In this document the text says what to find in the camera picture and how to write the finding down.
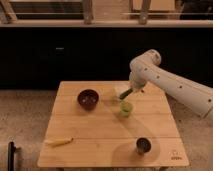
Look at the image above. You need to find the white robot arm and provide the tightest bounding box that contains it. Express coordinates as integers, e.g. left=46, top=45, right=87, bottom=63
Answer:
left=129, top=49, right=213, bottom=123

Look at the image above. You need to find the dark purple bowl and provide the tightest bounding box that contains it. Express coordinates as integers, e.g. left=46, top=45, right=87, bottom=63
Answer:
left=77, top=89, right=99, bottom=110

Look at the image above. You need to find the white cup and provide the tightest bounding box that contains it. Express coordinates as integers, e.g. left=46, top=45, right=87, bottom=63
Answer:
left=115, top=86, right=126, bottom=98

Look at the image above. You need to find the green cup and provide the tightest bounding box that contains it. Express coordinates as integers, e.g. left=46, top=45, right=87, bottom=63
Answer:
left=120, top=101, right=133, bottom=117

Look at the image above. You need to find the wooden table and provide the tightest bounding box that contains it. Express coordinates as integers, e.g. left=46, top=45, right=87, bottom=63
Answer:
left=38, top=81, right=189, bottom=168

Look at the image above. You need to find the dark metal cup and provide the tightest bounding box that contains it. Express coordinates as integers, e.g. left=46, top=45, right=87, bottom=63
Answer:
left=136, top=137, right=151, bottom=155

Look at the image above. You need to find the yellow banana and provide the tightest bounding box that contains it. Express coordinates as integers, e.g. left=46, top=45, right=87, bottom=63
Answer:
left=45, top=138, right=73, bottom=147

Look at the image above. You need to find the black object at floor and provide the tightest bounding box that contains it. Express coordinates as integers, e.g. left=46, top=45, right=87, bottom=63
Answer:
left=7, top=141, right=16, bottom=171

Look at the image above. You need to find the wooden railing shelf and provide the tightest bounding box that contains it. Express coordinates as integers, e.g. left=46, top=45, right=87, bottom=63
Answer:
left=0, top=0, right=213, bottom=28

